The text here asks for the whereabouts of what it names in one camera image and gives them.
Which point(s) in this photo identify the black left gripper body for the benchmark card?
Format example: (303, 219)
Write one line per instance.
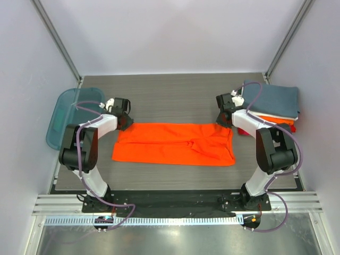
(126, 122)

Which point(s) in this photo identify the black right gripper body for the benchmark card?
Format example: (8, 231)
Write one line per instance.
(223, 119)

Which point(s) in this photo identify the orange t-shirt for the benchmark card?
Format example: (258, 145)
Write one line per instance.
(277, 120)
(175, 144)

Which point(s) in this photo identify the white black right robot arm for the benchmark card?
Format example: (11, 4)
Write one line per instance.
(275, 148)

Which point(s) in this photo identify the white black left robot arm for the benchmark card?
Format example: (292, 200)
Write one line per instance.
(79, 149)

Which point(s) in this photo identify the teal plastic bin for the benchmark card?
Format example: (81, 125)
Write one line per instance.
(74, 106)

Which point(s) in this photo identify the folded orange t-shirt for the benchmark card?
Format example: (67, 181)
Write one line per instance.
(277, 120)

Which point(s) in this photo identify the folded blue-grey t-shirt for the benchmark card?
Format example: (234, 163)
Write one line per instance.
(276, 101)

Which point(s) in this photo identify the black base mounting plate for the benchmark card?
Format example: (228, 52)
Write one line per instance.
(186, 203)

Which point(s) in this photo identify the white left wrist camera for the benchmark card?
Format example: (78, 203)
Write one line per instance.
(107, 105)

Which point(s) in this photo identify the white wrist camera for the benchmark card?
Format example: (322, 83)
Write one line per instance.
(237, 99)
(107, 105)

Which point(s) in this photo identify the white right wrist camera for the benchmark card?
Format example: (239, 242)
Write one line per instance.
(237, 99)

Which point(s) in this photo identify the right aluminium frame post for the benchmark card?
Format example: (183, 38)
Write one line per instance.
(294, 27)

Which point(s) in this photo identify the aluminium frame post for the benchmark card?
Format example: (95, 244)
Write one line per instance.
(294, 27)
(37, 4)

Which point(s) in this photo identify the left aluminium frame post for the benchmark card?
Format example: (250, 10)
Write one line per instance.
(37, 4)

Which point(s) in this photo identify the slotted grey cable duct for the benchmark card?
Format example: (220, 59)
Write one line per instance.
(112, 221)

